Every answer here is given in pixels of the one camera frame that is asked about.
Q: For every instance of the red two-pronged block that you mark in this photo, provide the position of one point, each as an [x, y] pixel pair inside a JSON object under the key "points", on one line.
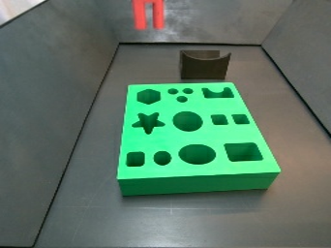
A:
{"points": [[148, 9]]}

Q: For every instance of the green foam shape board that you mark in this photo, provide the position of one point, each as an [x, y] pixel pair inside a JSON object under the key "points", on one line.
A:
{"points": [[190, 140]]}

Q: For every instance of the black curved bracket block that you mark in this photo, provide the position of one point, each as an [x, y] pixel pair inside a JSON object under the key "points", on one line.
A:
{"points": [[203, 64]]}

